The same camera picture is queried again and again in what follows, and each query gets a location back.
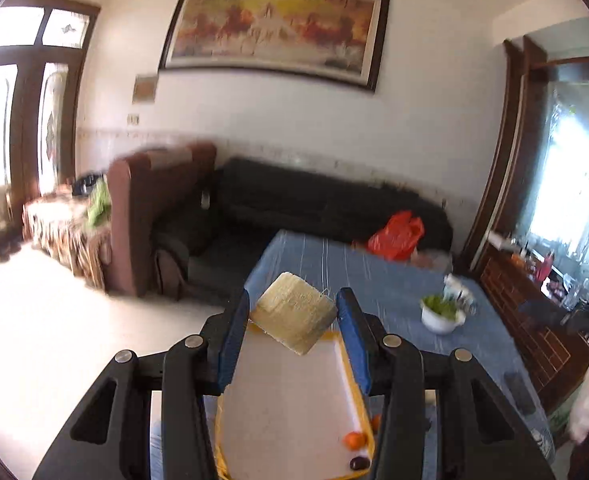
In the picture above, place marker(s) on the red plastic bag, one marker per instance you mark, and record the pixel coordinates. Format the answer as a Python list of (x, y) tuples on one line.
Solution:
[(394, 237)]

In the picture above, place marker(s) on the framed landscape painting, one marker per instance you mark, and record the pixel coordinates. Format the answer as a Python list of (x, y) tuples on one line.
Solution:
[(274, 30)]

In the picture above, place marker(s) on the black sofa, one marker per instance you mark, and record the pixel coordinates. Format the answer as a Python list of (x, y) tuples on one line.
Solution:
[(284, 205)]

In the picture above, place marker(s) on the orange tangerine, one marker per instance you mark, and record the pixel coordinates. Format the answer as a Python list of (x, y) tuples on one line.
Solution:
[(353, 440)]

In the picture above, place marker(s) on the white bowl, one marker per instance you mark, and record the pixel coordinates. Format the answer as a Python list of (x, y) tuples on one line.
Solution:
[(439, 321)]

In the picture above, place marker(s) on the pale yellow loofah piece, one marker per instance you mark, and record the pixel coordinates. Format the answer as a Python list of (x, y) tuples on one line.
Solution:
[(294, 310)]

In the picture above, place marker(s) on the white tray with yellow rim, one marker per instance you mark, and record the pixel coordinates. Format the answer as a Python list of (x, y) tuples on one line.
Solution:
[(284, 410)]

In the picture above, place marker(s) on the blue striped tablecloth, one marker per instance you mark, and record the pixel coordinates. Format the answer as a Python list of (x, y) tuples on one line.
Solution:
[(399, 280)]

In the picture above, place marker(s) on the brown armchair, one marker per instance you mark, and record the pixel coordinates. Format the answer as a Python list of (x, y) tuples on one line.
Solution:
[(144, 210)]

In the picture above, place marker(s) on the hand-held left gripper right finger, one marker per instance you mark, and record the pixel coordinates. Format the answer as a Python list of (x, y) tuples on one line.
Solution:
[(352, 340)]

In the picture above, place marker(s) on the wooden door frame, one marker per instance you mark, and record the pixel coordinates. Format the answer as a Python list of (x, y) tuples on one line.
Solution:
[(504, 160)]

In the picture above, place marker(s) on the patterned cloth-covered table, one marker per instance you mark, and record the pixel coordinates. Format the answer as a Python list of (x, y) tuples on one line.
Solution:
[(59, 230)]

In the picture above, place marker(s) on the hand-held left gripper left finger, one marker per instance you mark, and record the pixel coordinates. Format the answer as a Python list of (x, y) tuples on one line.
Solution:
[(234, 335)]

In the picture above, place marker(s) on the wooden glass door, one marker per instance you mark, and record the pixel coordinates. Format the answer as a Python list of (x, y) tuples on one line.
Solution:
[(29, 125)]

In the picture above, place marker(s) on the small wall frame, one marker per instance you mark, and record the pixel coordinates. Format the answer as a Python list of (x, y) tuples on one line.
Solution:
[(145, 89)]

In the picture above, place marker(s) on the red bottle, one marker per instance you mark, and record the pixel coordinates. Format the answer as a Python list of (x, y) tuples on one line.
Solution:
[(544, 266)]

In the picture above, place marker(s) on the dark wooden cabinet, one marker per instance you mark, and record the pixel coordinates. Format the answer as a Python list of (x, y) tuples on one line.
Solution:
[(529, 330)]

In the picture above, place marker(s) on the dark shoes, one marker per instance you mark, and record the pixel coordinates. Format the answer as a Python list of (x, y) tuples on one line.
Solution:
[(5, 250)]

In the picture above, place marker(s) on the green fruits in bowl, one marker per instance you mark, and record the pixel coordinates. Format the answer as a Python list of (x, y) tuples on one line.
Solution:
[(439, 305)]

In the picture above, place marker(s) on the green cloth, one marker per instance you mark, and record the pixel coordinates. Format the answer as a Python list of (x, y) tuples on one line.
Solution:
[(98, 205)]

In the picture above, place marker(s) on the dark purple plum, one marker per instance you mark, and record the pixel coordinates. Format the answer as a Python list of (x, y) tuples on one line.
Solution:
[(358, 462)]

